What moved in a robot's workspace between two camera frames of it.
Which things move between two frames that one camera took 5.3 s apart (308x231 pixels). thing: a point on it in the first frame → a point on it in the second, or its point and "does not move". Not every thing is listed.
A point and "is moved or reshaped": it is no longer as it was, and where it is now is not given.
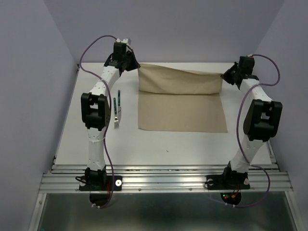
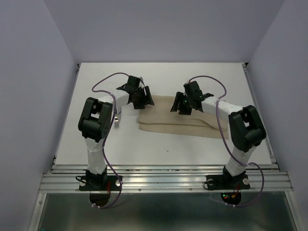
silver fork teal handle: [116, 121] does not move
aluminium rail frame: [160, 179] does not move
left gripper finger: [135, 60] → [149, 99]
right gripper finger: [232, 81] → [185, 109]
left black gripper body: [127, 54] → [140, 93]
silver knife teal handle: [119, 108] does not move
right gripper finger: [228, 74] → [178, 96]
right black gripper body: [237, 72] → [186, 99]
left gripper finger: [130, 64] → [139, 103]
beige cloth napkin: [173, 99] is moved or reshaped
